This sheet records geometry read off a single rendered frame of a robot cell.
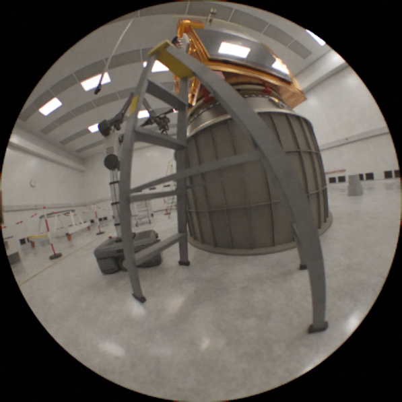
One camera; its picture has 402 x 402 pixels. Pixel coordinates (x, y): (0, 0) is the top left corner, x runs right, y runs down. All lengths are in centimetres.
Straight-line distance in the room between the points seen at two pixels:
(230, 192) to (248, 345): 101
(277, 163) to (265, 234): 89
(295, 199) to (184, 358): 63
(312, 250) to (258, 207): 79
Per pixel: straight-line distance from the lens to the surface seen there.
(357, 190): 342
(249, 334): 62
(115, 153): 145
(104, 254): 131
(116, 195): 140
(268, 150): 32
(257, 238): 115
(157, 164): 948
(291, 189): 31
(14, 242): 381
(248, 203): 107
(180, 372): 60
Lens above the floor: 55
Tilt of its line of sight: 3 degrees down
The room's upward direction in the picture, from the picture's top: 11 degrees counter-clockwise
